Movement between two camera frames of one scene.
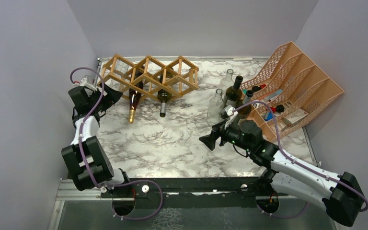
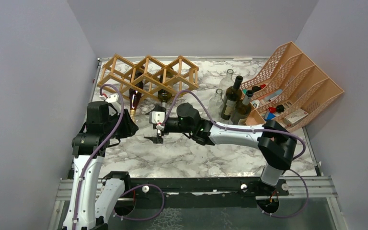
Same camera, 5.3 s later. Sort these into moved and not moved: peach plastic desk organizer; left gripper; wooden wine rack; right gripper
Moved: left gripper; right gripper
Not moved: wooden wine rack; peach plastic desk organizer
